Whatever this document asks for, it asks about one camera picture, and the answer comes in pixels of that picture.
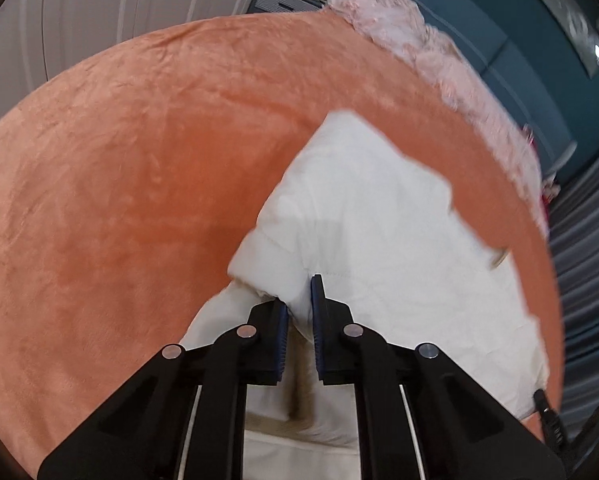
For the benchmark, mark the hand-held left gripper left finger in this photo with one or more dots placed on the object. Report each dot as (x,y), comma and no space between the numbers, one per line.
(281,341)

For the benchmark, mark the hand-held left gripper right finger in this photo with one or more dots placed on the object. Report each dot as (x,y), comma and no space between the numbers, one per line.
(318,321)

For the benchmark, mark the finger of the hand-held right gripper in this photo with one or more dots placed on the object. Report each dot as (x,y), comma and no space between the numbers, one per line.
(549,417)

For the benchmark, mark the grey blue curtain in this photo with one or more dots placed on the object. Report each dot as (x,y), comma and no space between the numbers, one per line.
(584,260)

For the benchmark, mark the orange plush bed blanket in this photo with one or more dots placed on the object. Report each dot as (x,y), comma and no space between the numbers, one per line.
(129,185)

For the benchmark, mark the pink fluffy blanket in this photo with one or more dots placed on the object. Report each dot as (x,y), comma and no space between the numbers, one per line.
(409,30)

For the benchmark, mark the blue padded headboard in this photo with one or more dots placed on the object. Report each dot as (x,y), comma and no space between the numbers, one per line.
(519,75)

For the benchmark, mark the white panelled wardrobe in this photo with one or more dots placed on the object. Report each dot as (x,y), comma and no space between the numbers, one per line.
(104,10)

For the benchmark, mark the long wall picture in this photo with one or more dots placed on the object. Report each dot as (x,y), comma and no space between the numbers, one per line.
(574,15)

